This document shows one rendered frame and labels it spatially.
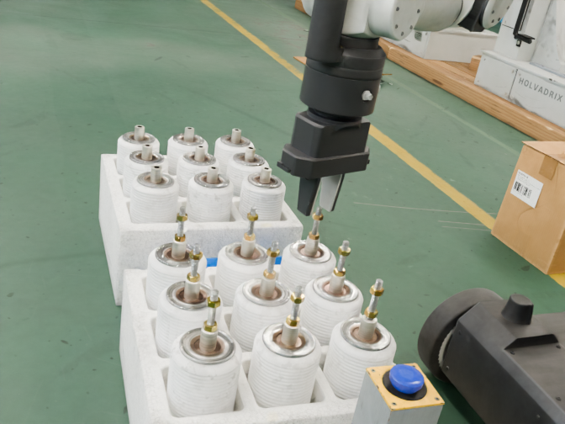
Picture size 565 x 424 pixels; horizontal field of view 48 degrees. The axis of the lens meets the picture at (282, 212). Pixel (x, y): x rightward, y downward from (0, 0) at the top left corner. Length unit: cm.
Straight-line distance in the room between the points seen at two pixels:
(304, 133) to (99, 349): 68
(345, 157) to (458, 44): 350
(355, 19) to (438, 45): 346
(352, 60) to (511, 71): 280
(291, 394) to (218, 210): 54
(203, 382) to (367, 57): 45
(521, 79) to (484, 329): 236
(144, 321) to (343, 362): 32
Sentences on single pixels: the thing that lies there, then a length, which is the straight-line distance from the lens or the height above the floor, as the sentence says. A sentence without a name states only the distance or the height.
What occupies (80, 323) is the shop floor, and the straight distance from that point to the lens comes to 133.
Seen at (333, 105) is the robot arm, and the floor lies 60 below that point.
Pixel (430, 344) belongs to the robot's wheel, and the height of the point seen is 11.
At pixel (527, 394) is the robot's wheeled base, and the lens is 110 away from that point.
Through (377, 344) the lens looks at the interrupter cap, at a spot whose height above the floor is 25.
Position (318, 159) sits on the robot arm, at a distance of 73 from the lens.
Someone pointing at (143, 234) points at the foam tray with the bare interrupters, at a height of 17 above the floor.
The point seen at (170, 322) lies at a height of 23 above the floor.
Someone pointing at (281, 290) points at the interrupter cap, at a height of 25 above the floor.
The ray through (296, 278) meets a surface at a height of 22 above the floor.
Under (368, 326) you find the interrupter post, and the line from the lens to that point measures 93.
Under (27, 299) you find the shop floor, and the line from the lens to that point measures 140.
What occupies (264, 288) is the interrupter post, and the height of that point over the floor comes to 27.
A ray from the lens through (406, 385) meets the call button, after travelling 76.
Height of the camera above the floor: 79
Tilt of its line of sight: 26 degrees down
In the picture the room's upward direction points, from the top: 10 degrees clockwise
